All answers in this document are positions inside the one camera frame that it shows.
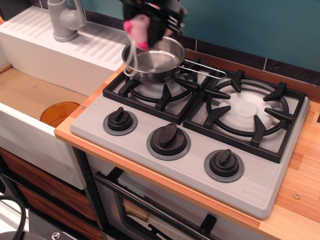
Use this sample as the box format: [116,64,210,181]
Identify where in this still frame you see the stainless steel pan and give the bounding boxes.
[121,37,227,84]

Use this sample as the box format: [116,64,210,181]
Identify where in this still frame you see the black burner grate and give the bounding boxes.
[102,57,204,125]
[183,70,310,164]

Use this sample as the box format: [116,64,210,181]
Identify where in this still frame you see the black stove knob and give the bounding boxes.
[146,123,191,161]
[103,107,138,136]
[204,149,245,183]

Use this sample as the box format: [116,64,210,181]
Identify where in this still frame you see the pink stuffed pig toy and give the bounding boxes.
[122,13,175,78]

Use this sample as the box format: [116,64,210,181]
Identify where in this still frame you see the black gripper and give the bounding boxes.
[122,0,188,48]

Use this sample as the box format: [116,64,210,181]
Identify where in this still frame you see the wooden drawer front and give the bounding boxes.
[0,149,104,240]

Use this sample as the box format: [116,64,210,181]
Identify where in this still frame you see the grey toy stove top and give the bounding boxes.
[69,58,311,220]

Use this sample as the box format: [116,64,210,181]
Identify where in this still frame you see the black right stove knob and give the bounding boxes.
[204,149,245,183]

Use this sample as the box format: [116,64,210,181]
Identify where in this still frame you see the black left burner grate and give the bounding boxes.
[102,57,204,125]

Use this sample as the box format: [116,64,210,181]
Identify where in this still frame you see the black middle stove knob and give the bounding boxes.
[146,123,191,161]

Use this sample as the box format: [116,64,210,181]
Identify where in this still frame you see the oven door with handle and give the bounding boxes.
[94,167,263,240]

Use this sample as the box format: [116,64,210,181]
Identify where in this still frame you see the black cable lower left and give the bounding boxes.
[0,194,28,240]

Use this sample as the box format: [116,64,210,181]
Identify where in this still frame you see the grey toy faucet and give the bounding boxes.
[47,0,86,43]

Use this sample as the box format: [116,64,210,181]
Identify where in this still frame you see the orange plastic plate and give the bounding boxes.
[40,101,80,128]

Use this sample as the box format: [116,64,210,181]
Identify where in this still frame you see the black left stove knob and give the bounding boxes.
[103,107,138,136]

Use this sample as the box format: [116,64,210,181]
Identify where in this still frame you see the black right burner grate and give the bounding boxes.
[183,70,310,164]

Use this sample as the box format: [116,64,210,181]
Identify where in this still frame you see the white toy sink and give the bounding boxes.
[0,6,128,190]

